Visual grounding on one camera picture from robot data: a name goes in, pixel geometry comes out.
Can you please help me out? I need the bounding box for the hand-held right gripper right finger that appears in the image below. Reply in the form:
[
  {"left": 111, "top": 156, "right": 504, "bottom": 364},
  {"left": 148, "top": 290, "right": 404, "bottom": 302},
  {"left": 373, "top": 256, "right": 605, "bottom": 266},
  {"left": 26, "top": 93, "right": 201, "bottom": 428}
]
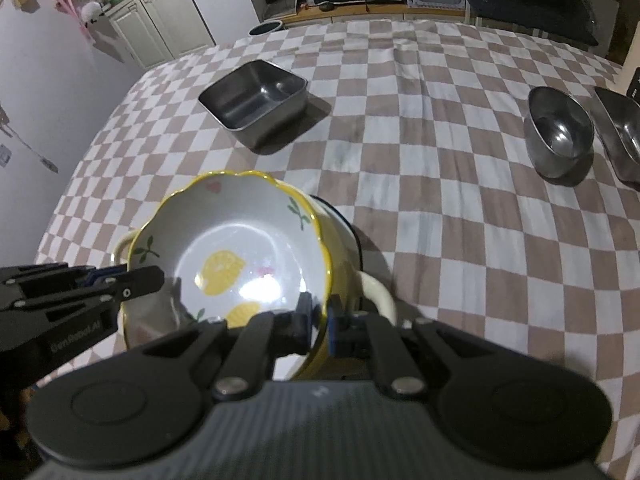
[{"left": 326, "top": 294, "right": 506, "bottom": 401}]

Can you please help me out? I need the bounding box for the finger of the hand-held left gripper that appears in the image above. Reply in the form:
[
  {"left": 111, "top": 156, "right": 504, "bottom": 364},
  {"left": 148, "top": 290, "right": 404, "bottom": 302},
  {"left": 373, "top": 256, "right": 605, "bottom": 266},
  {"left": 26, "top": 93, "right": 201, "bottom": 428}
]
[
  {"left": 20, "top": 266, "right": 166, "bottom": 311},
  {"left": 0, "top": 261, "right": 126, "bottom": 288}
]

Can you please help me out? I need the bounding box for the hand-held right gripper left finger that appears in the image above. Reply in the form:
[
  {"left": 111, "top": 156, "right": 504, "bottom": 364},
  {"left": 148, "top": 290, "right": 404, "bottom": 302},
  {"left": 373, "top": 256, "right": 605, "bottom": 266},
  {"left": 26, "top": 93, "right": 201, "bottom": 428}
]
[{"left": 122, "top": 291, "right": 316, "bottom": 403}]

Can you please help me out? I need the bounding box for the cream two-handled bowl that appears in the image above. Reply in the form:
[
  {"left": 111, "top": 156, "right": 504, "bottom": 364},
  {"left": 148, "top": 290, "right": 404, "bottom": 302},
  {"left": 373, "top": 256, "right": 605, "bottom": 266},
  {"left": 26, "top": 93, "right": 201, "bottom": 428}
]
[{"left": 112, "top": 192, "right": 399, "bottom": 382}]

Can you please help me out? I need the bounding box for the lemon print scalloped bowl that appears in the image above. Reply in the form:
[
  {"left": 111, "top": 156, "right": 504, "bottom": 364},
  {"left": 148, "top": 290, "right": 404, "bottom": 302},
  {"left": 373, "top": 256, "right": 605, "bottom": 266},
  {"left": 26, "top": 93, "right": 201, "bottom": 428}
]
[{"left": 122, "top": 170, "right": 333, "bottom": 357}]

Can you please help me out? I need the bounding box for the round stainless steel bowl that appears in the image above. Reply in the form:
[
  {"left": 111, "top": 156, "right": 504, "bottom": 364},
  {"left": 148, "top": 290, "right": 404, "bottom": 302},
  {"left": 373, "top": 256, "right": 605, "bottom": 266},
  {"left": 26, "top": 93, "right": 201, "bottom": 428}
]
[{"left": 524, "top": 86, "right": 596, "bottom": 181}]

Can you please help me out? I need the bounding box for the brown white checkered tablecloth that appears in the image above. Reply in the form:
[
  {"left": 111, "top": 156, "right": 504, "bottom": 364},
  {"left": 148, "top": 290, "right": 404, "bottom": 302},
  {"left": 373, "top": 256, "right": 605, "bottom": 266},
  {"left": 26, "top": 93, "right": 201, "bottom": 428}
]
[{"left": 35, "top": 17, "right": 640, "bottom": 467}]

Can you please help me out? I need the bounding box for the square stainless steel container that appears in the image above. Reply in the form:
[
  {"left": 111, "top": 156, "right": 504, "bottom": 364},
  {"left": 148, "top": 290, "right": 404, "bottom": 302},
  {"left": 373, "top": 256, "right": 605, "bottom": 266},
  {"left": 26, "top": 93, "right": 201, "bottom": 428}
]
[{"left": 197, "top": 59, "right": 309, "bottom": 151}]

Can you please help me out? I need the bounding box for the white kitchen base cabinet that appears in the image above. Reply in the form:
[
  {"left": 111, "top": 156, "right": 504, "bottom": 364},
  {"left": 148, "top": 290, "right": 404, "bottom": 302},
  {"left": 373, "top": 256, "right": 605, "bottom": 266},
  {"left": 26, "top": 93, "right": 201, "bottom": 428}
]
[{"left": 106, "top": 0, "right": 217, "bottom": 70}]

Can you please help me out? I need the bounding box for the grey round trash can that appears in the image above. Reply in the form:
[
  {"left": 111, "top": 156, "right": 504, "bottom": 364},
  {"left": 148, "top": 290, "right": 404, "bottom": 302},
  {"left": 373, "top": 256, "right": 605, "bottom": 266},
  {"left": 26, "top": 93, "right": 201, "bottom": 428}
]
[{"left": 248, "top": 19, "right": 285, "bottom": 37}]

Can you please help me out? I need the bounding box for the low wooden top cabinet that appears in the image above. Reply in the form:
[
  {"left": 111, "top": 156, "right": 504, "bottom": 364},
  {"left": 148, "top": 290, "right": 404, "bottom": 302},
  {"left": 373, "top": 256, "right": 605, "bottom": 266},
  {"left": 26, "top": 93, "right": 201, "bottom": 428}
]
[{"left": 286, "top": 1, "right": 482, "bottom": 27}]

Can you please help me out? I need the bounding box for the rectangular stainless steel container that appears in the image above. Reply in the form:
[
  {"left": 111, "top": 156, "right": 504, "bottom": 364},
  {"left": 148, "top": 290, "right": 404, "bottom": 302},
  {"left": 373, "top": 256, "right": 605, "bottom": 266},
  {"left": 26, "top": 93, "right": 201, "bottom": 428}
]
[{"left": 592, "top": 86, "right": 640, "bottom": 185}]

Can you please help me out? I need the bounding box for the dark navy sofa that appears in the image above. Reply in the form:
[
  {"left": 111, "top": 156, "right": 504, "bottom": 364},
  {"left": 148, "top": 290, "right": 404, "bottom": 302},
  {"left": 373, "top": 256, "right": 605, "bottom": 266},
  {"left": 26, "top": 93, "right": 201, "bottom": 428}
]
[{"left": 464, "top": 0, "right": 601, "bottom": 47}]

